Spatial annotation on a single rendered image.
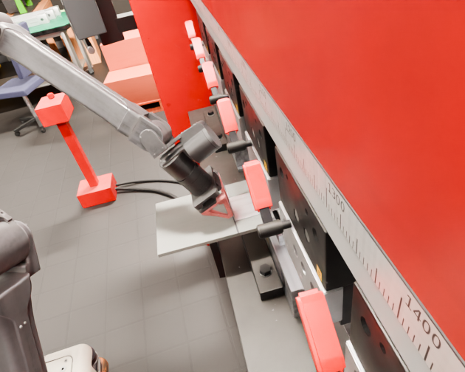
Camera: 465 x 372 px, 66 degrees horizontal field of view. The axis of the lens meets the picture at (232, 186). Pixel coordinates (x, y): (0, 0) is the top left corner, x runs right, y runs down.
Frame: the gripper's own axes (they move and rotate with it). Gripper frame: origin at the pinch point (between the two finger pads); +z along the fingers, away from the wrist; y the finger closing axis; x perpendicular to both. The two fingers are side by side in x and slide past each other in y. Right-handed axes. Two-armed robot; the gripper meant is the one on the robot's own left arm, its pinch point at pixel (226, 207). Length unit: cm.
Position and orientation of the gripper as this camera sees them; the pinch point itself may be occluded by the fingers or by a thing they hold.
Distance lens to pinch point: 84.3
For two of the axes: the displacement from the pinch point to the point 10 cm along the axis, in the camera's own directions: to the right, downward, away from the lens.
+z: 5.9, 5.7, 5.7
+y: -1.8, -5.9, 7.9
